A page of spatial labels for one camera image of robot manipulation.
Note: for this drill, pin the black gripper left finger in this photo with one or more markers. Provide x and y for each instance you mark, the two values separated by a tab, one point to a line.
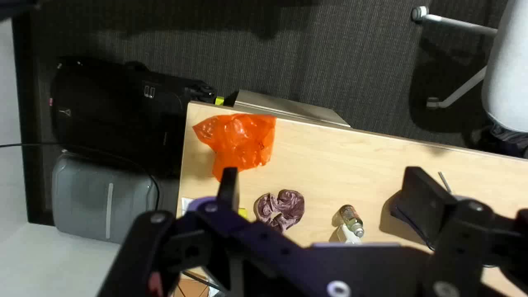
228	187

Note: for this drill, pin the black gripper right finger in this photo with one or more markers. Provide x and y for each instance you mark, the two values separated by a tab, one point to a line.
423	205

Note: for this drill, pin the orange plastic bag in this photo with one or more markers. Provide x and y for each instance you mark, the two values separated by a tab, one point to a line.
243	141

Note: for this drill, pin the purple round pouch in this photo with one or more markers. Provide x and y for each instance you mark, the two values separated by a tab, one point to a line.
283	210

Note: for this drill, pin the clear salt shaker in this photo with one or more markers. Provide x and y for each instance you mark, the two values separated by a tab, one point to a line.
349	227

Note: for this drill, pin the yellow green marker pen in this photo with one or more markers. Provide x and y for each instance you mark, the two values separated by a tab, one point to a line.
220	101

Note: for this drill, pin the office chair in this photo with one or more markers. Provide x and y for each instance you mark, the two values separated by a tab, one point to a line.
504	78

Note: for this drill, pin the grey plastic container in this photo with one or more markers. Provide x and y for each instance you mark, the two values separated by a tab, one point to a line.
98	202

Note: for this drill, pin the black backpack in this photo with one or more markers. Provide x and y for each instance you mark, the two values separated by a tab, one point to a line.
123	115

